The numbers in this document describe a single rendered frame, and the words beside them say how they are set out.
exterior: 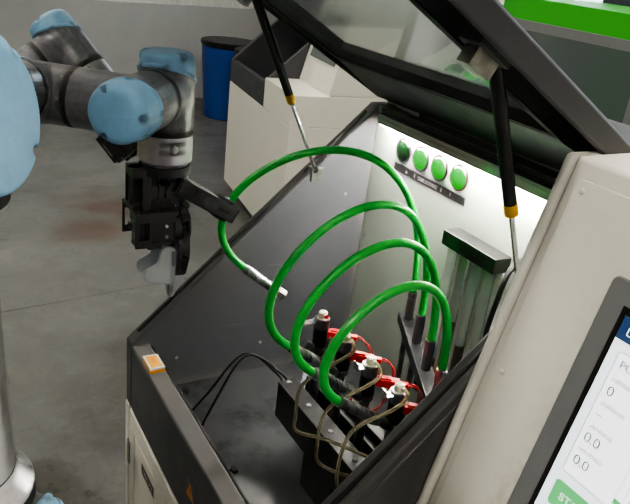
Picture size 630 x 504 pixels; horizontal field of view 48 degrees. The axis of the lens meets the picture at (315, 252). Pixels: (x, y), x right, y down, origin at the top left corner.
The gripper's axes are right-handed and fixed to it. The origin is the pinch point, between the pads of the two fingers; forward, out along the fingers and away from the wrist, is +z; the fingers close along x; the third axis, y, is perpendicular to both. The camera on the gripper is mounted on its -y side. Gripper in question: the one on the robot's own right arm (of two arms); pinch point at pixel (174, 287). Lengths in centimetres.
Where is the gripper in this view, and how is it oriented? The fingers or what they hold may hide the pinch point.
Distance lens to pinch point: 110.7
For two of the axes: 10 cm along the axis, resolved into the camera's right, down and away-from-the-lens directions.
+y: -8.7, 1.0, -4.8
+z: -1.1, 9.1, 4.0
